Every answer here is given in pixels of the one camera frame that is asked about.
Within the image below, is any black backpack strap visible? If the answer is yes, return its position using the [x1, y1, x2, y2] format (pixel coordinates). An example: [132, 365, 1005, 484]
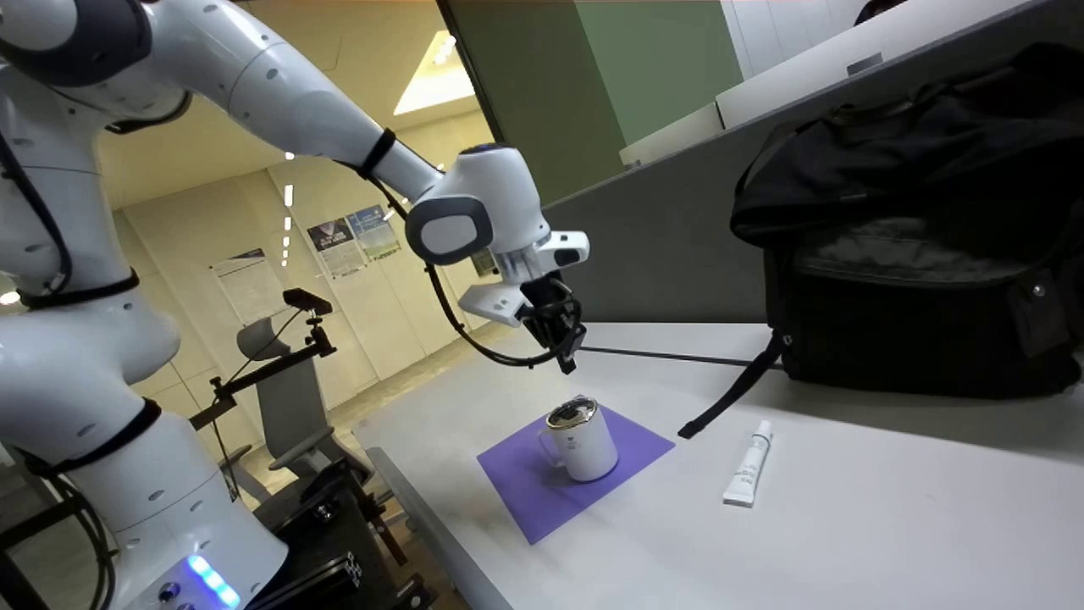
[674, 331, 788, 443]

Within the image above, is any black camera on stand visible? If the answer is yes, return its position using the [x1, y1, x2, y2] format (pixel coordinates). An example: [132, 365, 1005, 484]
[281, 288, 331, 315]

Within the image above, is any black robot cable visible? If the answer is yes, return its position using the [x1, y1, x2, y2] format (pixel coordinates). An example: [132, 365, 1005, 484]
[382, 183, 566, 373]

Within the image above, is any grey desk partition panel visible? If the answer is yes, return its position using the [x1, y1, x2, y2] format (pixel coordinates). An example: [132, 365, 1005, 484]
[552, 0, 1084, 323]

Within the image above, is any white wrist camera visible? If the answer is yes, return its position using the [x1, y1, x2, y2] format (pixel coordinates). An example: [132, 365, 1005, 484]
[461, 283, 533, 324]

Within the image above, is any white mug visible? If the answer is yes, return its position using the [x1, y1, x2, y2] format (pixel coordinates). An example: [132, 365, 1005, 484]
[538, 401, 620, 484]

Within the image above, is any wall poster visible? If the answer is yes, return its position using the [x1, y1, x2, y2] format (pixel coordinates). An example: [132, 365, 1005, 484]
[307, 206, 398, 279]

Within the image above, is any white cream tube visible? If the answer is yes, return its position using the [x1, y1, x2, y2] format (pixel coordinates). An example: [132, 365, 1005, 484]
[720, 421, 773, 508]

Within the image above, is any black backpack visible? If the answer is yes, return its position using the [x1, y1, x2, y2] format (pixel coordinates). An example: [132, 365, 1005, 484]
[733, 40, 1084, 396]

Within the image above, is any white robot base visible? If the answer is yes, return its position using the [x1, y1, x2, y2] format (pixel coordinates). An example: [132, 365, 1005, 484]
[0, 170, 288, 610]

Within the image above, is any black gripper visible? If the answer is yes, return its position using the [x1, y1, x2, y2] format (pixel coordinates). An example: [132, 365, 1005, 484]
[523, 271, 587, 373]

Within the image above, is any grey office chair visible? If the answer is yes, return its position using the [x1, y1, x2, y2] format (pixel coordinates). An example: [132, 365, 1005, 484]
[236, 317, 331, 478]

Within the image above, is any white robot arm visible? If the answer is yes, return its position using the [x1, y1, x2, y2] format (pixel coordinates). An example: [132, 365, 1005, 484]
[0, 0, 590, 368]

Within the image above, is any purple paper mat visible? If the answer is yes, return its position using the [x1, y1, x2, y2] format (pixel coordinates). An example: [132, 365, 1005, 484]
[477, 401, 669, 545]

